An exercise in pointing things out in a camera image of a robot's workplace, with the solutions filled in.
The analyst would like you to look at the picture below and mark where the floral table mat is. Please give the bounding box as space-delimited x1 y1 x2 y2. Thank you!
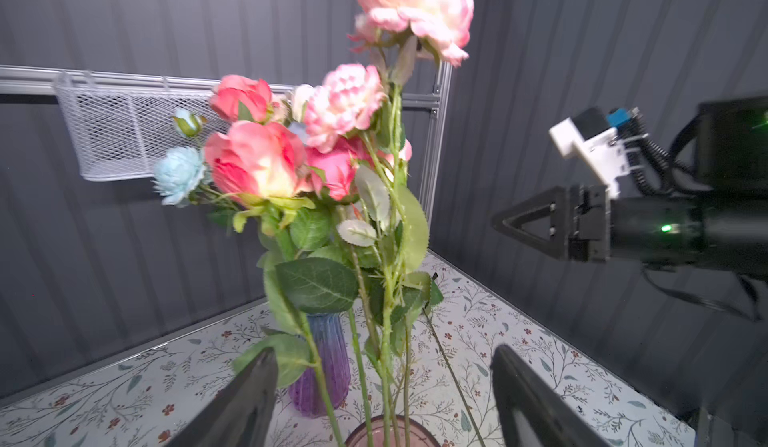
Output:
1 255 695 446

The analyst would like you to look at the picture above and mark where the purple blue glass vase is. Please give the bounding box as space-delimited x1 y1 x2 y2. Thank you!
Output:
288 313 351 418

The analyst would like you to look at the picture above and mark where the pink grey glass vase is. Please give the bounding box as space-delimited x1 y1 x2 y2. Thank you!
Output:
345 415 441 447

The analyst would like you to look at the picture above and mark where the white wire mesh basket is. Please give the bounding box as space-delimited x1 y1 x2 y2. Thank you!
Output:
52 71 228 182

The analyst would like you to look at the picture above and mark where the magenta rose stem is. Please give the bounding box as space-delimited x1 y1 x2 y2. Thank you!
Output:
203 120 343 445

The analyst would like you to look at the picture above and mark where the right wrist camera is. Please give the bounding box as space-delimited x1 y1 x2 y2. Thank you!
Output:
549 106 632 200

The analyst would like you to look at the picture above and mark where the pale pink rose stem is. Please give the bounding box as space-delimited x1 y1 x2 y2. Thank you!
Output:
305 137 415 447

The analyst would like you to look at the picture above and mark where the light blue peony flower stem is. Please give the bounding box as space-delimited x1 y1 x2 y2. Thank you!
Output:
153 108 211 207

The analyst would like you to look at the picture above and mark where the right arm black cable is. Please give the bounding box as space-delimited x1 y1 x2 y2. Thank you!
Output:
626 110 703 197

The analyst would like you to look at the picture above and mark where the small pink rose stem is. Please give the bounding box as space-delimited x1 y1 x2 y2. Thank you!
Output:
302 0 475 447

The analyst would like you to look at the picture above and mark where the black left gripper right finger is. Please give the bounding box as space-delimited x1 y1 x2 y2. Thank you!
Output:
491 345 607 447

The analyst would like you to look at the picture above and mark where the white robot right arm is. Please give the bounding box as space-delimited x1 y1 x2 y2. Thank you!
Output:
492 96 767 278

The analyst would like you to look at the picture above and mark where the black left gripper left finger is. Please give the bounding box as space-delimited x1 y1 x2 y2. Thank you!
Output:
169 347 278 447

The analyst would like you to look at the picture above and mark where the pink peony flower stem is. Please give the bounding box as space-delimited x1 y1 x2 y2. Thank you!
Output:
209 75 288 124

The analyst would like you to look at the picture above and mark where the cream pink rose stem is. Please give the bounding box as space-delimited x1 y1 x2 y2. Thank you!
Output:
290 84 315 123

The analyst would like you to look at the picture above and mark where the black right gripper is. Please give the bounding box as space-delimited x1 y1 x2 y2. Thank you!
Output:
491 186 704 264

